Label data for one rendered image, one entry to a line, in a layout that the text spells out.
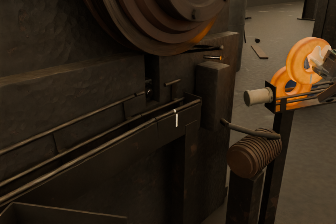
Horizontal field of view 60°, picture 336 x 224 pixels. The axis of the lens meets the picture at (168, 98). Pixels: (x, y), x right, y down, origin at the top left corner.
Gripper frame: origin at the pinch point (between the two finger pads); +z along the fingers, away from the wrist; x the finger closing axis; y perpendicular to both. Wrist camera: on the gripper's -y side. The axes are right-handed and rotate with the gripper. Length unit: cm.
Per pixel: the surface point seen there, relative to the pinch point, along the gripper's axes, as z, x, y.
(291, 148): 42, -57, -100
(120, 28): -8, 61, 16
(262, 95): 3.6, 10.5, -17.5
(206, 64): 11.4, 30.7, -7.4
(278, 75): 6.3, 4.2, -11.2
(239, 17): 221, -98, -81
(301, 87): 3.6, -5.1, -15.7
